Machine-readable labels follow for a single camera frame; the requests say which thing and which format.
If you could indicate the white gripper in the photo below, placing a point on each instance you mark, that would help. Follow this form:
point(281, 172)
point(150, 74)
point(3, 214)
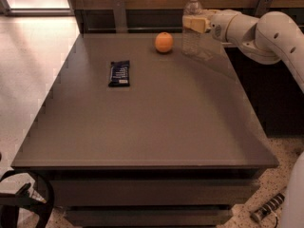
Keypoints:
point(218, 27)

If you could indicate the clear plastic water bottle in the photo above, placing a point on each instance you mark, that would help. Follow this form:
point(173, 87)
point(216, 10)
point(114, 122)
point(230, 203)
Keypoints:
point(190, 38)

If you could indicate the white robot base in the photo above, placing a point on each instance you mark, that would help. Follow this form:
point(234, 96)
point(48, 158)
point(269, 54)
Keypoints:
point(293, 209)

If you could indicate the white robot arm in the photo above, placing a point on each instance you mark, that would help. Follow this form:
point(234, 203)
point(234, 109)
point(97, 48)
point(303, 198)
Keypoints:
point(267, 40)

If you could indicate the orange fruit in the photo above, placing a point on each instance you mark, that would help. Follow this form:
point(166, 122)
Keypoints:
point(164, 42)

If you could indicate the dark blue snack bar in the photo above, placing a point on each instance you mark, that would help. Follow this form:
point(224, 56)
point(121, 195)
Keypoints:
point(119, 74)

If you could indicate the grey drawer cabinet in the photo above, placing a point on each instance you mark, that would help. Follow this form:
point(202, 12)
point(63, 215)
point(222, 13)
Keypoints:
point(178, 148)

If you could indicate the right metal wall bracket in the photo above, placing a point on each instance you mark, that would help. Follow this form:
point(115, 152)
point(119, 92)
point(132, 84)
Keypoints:
point(262, 7)

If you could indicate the metal wall bracket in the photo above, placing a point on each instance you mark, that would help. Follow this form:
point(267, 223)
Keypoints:
point(262, 7)
point(119, 12)

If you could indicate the left metal wall bracket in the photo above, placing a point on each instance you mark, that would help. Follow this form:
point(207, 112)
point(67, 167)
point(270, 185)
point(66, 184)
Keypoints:
point(119, 12)

